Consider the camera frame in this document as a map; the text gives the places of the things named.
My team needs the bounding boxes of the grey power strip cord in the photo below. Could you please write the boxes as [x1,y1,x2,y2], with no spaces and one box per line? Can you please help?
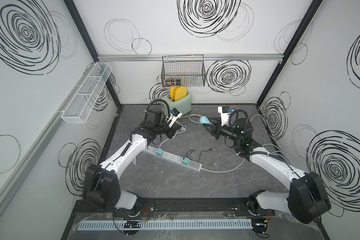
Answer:
[200,113,295,178]

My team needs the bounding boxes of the white power strip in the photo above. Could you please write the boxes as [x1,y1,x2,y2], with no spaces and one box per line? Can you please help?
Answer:
[143,146,202,172]

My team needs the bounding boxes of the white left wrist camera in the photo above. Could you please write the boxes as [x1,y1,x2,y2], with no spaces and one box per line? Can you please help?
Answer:
[166,108,182,128]

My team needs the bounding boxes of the mint green toaster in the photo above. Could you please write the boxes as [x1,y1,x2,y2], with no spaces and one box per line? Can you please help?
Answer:
[161,93,192,116]

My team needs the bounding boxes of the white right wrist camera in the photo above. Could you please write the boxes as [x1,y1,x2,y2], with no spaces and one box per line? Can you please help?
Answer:
[218,106,233,126]

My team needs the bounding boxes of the blue earbud case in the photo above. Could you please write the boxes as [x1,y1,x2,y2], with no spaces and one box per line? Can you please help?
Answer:
[199,116,212,125]

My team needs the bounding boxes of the teal charger with lilac cable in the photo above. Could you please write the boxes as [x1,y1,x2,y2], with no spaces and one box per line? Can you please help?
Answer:
[155,148,164,157]

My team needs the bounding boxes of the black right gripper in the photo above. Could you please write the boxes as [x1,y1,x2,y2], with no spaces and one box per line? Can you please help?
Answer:
[204,116,243,145]

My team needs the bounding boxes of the white toaster power cord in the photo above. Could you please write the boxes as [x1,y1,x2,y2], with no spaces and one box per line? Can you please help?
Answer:
[179,113,203,124]

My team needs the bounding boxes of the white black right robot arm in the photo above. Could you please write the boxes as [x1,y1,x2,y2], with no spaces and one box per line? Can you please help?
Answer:
[200,106,332,224]

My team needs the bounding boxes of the yellow toast slices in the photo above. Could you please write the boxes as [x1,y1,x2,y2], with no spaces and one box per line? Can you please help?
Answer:
[170,86,188,102]

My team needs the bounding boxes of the black wire wall basket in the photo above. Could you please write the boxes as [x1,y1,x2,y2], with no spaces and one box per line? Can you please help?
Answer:
[161,55,207,87]

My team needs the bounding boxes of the teal charger with black cable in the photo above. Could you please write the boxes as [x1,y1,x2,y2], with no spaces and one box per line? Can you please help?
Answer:
[181,157,190,166]

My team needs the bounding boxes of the lilac usb cable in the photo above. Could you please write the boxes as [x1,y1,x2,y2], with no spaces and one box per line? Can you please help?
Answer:
[158,124,187,149]

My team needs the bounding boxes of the white wire wall shelf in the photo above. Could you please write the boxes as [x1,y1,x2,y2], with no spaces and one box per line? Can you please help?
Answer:
[61,62,112,124]

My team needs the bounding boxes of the white slotted cable duct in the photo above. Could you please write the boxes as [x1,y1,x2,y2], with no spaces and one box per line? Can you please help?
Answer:
[78,219,253,231]

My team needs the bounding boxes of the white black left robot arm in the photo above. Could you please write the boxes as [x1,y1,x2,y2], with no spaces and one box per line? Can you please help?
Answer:
[82,99,182,215]

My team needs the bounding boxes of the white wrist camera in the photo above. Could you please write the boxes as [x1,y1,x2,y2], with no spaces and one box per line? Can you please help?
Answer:
[166,108,182,128]
[218,106,233,126]

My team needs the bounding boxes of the black usb cable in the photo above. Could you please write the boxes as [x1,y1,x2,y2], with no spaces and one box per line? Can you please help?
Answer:
[182,147,213,164]

